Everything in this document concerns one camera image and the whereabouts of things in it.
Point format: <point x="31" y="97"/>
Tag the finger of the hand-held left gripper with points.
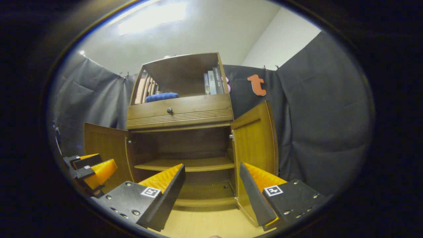
<point x="100" y="172"/>
<point x="87" y="161"/>

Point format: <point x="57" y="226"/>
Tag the wooden double-door shoe cabinet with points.
<point x="185" y="142"/>

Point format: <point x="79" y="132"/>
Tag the blue folded cloth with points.
<point x="162" y="97"/>

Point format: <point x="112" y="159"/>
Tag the grey shelf book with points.
<point x="212" y="82"/>

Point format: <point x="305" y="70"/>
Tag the dark blue shelf book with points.
<point x="206" y="84"/>

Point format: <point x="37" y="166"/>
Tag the black shelf book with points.
<point x="218" y="80"/>

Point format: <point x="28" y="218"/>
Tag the wooden drawer with black knob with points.
<point x="198" y="107"/>

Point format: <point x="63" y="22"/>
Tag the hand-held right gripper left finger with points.
<point x="170" y="198"/>

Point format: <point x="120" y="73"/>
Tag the wooden shoe cabinet door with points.
<point x="254" y="138"/>
<point x="105" y="145"/>

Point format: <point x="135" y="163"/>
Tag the row of leaning pale books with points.
<point x="142" y="89"/>

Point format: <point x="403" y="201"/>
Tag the black backdrop cloth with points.
<point x="324" y="115"/>

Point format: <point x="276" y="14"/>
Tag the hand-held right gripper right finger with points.
<point x="251" y="195"/>

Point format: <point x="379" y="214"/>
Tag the wooden inner shelf board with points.
<point x="198" y="164"/>

